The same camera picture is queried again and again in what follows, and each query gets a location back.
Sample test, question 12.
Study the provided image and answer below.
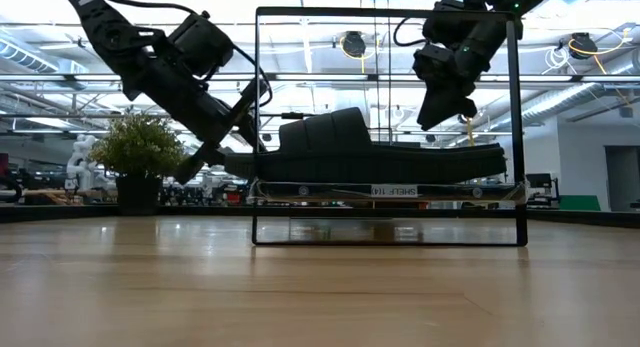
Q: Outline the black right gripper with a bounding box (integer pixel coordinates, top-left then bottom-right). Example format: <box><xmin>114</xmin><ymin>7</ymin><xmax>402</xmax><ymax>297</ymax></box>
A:
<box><xmin>417</xmin><ymin>46</ymin><xmax>491</xmax><ymax>132</ymax></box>

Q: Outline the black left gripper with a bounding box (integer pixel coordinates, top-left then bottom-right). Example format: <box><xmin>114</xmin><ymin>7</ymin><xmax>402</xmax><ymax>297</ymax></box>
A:
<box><xmin>132</xmin><ymin>49</ymin><xmax>274</xmax><ymax>186</ymax></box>

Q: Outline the black foam slide sandal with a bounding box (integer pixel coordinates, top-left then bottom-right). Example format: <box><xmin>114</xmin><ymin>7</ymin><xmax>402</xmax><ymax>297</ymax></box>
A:
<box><xmin>223</xmin><ymin>106</ymin><xmax>507</xmax><ymax>186</ymax></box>

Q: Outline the black metal frame shelf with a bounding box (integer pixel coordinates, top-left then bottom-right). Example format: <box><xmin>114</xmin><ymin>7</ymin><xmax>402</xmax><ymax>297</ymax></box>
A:
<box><xmin>251</xmin><ymin>6</ymin><xmax>529</xmax><ymax>248</ymax></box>

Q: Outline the white shelf label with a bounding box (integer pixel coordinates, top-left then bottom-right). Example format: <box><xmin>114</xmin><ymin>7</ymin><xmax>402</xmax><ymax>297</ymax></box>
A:
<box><xmin>370</xmin><ymin>184</ymin><xmax>419</xmax><ymax>198</ymax></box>

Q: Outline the green bushy plant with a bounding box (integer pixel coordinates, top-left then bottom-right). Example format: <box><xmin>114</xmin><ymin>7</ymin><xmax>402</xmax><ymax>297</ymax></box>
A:
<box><xmin>88</xmin><ymin>112</ymin><xmax>189</xmax><ymax>178</ymax></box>

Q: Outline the black plant pot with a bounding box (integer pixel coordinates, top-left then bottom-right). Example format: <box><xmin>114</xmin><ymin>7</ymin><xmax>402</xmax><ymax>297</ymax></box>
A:
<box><xmin>115</xmin><ymin>174</ymin><xmax>163</xmax><ymax>217</ymax></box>

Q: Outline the black desk equipment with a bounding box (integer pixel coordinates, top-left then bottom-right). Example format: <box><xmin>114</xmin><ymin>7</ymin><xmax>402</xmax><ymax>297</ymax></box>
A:
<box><xmin>527</xmin><ymin>172</ymin><xmax>562</xmax><ymax>209</ymax></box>

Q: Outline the green box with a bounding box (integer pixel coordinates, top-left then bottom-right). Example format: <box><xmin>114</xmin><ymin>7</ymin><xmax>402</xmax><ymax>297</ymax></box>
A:
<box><xmin>558</xmin><ymin>195</ymin><xmax>602</xmax><ymax>212</ymax></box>

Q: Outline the dark grey door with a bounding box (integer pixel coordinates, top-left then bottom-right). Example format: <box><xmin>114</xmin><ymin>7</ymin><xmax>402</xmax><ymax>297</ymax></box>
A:
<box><xmin>604</xmin><ymin>145</ymin><xmax>640</xmax><ymax>208</ymax></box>

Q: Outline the hanging yellow cord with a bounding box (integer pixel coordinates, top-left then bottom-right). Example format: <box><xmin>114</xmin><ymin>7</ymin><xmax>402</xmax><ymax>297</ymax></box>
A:
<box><xmin>462</xmin><ymin>116</ymin><xmax>477</xmax><ymax>148</ymax></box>

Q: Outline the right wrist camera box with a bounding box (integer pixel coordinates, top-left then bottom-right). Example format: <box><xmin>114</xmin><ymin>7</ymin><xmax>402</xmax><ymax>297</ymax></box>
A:
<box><xmin>412</xmin><ymin>43</ymin><xmax>455</xmax><ymax>86</ymax></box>

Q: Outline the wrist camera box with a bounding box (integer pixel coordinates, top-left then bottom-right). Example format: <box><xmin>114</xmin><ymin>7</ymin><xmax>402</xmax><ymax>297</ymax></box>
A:
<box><xmin>168</xmin><ymin>10</ymin><xmax>235</xmax><ymax>79</ymax></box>
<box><xmin>412</xmin><ymin>43</ymin><xmax>455</xmax><ymax>86</ymax></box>

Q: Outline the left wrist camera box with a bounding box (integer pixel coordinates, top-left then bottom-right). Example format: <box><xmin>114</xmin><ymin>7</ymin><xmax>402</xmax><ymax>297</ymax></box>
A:
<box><xmin>168</xmin><ymin>10</ymin><xmax>235</xmax><ymax>79</ymax></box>

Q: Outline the ribbed silver ventilation duct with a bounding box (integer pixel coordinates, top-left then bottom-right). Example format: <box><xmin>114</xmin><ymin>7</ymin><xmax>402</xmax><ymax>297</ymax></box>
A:
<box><xmin>0</xmin><ymin>36</ymin><xmax>64</xmax><ymax>74</ymax></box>
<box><xmin>519</xmin><ymin>51</ymin><xmax>640</xmax><ymax>127</ymax></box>

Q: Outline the black ceiling cable reel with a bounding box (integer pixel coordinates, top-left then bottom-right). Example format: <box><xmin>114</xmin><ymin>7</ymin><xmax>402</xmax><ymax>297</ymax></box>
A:
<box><xmin>341</xmin><ymin>30</ymin><xmax>369</xmax><ymax>59</ymax></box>
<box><xmin>568</xmin><ymin>31</ymin><xmax>600</xmax><ymax>62</ymax></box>

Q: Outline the white coiled ceiling cable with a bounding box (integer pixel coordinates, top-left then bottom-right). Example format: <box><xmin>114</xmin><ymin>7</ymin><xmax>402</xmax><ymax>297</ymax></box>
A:
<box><xmin>543</xmin><ymin>45</ymin><xmax>571</xmax><ymax>76</ymax></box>

